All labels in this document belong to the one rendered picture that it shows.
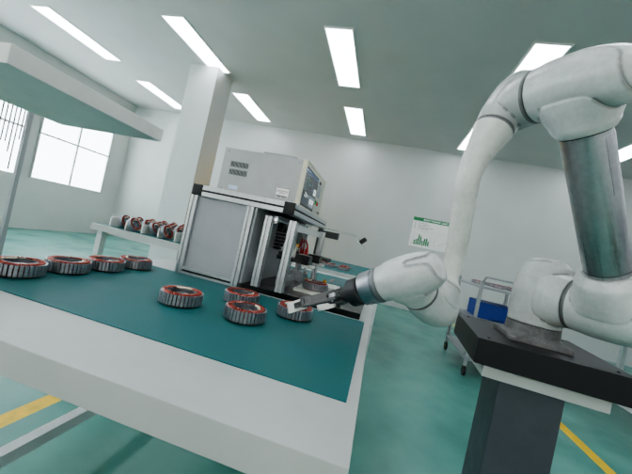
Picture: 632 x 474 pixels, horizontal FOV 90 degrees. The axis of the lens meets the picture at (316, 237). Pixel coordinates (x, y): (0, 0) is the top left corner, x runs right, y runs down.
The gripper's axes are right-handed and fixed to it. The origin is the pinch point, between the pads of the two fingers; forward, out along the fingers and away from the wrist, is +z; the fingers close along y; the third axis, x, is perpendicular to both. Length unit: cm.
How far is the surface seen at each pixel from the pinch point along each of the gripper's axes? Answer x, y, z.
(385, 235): 176, 518, 186
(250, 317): -1.8, -20.9, 1.0
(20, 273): 18, -59, 37
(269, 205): 41.9, 5.8, 13.9
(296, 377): -16.1, -29.5, -19.3
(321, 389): -18.7, -28.6, -23.7
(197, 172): 276, 174, 313
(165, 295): 7.7, -33.9, 17.0
